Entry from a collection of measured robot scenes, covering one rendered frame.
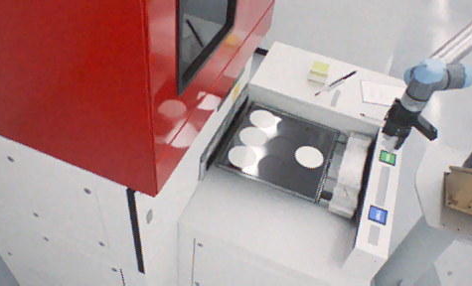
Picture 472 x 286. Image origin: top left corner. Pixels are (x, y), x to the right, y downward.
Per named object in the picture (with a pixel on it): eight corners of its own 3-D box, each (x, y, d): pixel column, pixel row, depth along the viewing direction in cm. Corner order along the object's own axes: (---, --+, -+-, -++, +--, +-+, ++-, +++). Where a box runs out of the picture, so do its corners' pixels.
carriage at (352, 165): (327, 211, 137) (329, 206, 135) (347, 140, 162) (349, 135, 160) (350, 218, 136) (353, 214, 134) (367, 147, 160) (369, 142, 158)
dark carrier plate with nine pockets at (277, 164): (219, 163, 141) (219, 162, 141) (252, 104, 164) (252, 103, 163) (314, 199, 135) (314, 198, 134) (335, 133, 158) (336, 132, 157)
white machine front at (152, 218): (138, 271, 119) (125, 190, 90) (238, 106, 173) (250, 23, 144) (147, 275, 118) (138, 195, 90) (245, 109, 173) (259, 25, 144)
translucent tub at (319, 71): (306, 82, 166) (310, 69, 161) (309, 71, 171) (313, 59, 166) (324, 87, 165) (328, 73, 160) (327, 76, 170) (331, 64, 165)
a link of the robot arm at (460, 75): (448, 63, 128) (419, 66, 125) (479, 61, 118) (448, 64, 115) (448, 87, 130) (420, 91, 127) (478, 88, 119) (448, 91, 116)
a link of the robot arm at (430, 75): (455, 71, 112) (430, 73, 110) (437, 100, 120) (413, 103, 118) (438, 54, 117) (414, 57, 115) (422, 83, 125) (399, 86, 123)
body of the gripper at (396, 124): (383, 120, 137) (396, 92, 128) (407, 128, 135) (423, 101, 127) (380, 134, 132) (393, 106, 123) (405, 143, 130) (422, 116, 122)
